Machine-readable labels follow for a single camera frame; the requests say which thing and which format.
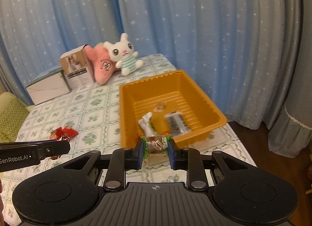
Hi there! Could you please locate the dark seaweed snack packet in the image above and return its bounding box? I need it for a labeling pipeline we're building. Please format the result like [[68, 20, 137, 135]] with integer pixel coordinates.
[[164, 111, 191, 137]]

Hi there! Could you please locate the green brown candy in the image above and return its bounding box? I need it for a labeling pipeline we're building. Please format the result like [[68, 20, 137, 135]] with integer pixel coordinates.
[[140, 134, 172, 160]]

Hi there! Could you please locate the silver foil snack packet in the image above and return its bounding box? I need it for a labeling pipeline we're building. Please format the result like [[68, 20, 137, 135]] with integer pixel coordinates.
[[138, 112, 158, 137]]

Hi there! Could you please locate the small brown clear candy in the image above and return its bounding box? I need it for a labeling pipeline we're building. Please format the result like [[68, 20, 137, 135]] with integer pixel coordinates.
[[153, 102, 166, 112]]

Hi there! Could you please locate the dark red candy packet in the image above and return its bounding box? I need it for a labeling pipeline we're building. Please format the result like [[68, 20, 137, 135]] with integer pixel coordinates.
[[49, 137, 70, 160]]

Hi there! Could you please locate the red glossy snack packet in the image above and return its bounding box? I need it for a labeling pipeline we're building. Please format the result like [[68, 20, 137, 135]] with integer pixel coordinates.
[[50, 126, 78, 142]]

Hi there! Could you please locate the green zigzag pillow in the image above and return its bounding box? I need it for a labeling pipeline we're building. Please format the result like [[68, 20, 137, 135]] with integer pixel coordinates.
[[0, 97, 30, 143]]

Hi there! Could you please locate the floral green white tablecloth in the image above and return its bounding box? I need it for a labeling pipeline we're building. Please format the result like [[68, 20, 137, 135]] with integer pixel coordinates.
[[1, 54, 256, 225]]

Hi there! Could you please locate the white green flat box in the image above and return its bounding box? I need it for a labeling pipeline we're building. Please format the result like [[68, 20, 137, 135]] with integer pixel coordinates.
[[26, 66, 71, 105]]

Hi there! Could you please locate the orange plastic tray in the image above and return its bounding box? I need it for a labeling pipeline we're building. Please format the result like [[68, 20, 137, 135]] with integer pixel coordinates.
[[119, 70, 227, 147]]

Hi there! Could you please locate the brown white product box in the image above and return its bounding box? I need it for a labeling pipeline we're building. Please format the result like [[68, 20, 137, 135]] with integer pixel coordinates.
[[59, 45, 95, 90]]

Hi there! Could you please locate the pink star plush toy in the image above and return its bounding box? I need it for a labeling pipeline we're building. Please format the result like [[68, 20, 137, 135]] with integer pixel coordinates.
[[83, 42, 120, 85]]

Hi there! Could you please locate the grey lace-trimmed curtain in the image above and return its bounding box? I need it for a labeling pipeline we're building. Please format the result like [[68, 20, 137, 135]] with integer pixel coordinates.
[[263, 0, 311, 158]]

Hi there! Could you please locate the white bunny plush toy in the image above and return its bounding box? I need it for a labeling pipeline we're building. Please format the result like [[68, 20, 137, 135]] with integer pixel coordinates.
[[104, 33, 144, 76]]

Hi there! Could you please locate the blue star curtain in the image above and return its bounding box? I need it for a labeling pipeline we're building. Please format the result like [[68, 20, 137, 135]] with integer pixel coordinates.
[[1, 0, 301, 129]]

